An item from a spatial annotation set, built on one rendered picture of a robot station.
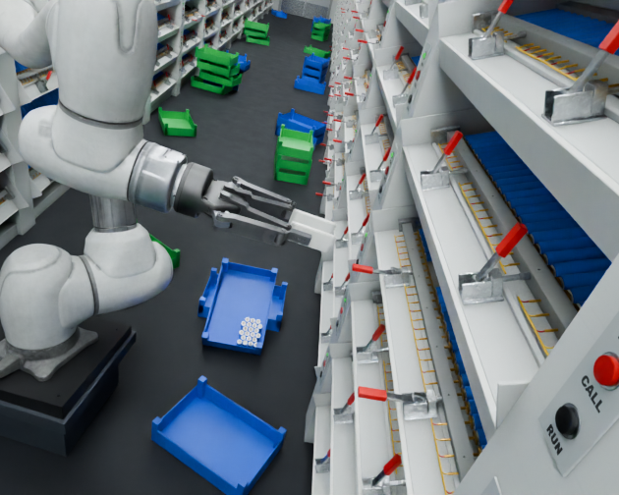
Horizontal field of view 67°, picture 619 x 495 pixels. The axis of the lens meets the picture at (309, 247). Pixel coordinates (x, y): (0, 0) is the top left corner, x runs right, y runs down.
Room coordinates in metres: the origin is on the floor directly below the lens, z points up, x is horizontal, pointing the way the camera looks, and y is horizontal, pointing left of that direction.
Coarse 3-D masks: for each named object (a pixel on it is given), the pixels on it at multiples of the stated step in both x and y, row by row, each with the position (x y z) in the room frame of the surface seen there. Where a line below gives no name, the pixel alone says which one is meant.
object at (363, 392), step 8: (360, 392) 0.39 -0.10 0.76; (368, 392) 0.40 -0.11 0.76; (376, 392) 0.40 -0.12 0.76; (384, 392) 0.40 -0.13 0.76; (376, 400) 0.39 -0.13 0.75; (384, 400) 0.39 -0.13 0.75; (392, 400) 0.40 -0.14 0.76; (400, 400) 0.40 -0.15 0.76; (408, 400) 0.40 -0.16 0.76; (416, 400) 0.40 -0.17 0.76
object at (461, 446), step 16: (416, 256) 0.71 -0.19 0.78; (416, 272) 0.66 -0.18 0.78; (416, 288) 0.63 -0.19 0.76; (432, 304) 0.58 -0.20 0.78; (416, 320) 0.56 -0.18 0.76; (432, 320) 0.54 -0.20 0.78; (432, 336) 0.51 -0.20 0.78; (432, 352) 0.48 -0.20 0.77; (448, 368) 0.45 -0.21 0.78; (448, 384) 0.42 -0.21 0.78; (448, 400) 0.40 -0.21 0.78; (448, 416) 0.38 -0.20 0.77; (464, 432) 0.35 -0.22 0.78; (464, 448) 0.33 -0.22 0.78; (464, 464) 0.32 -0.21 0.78
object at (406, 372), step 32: (384, 224) 0.85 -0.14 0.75; (416, 224) 0.83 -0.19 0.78; (384, 256) 0.75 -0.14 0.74; (384, 288) 0.66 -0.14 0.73; (416, 352) 0.50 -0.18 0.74; (448, 352) 0.50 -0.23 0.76; (416, 384) 0.45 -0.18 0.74; (416, 448) 0.35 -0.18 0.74; (416, 480) 0.31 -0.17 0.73; (448, 480) 0.31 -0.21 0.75
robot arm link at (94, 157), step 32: (32, 128) 0.54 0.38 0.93; (64, 128) 0.53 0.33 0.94; (96, 128) 0.53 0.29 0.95; (128, 128) 0.55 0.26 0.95; (32, 160) 0.53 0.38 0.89; (64, 160) 0.52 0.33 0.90; (96, 160) 0.53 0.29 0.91; (128, 160) 0.55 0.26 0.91; (96, 192) 0.53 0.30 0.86; (128, 192) 0.54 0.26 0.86
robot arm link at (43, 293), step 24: (24, 264) 0.75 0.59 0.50; (48, 264) 0.77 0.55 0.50; (72, 264) 0.82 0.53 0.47; (0, 288) 0.73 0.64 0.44; (24, 288) 0.72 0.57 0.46; (48, 288) 0.74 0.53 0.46; (72, 288) 0.78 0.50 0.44; (0, 312) 0.71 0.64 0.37; (24, 312) 0.70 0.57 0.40; (48, 312) 0.73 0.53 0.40; (72, 312) 0.76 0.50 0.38; (24, 336) 0.70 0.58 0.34; (48, 336) 0.72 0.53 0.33
